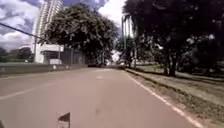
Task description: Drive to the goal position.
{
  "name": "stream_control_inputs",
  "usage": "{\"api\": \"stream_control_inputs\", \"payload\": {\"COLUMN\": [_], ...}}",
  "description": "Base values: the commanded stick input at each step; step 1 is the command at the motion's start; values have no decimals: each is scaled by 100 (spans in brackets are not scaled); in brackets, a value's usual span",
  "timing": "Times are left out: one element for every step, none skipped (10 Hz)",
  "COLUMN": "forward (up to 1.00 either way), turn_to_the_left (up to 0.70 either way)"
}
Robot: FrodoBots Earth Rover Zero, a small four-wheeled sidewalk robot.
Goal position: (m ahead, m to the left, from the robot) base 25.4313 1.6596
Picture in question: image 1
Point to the white painted edge line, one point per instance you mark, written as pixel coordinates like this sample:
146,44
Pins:
160,98

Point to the group of dark trees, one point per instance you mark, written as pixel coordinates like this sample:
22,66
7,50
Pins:
173,30

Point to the tall pale building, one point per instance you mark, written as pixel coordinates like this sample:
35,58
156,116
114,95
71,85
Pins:
48,16

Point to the low white building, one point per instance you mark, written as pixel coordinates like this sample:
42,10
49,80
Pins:
50,53

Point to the robot's own part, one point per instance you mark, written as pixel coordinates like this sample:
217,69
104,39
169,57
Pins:
64,119

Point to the reddish grey asphalt road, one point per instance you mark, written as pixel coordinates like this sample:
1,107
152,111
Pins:
93,96

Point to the grass verge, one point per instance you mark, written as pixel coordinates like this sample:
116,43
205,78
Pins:
193,90

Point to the distant tall building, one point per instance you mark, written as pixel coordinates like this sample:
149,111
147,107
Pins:
128,30

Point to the low concrete wall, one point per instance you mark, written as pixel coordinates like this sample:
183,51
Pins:
33,68

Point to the large broad tree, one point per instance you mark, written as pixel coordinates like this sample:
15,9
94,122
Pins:
83,30

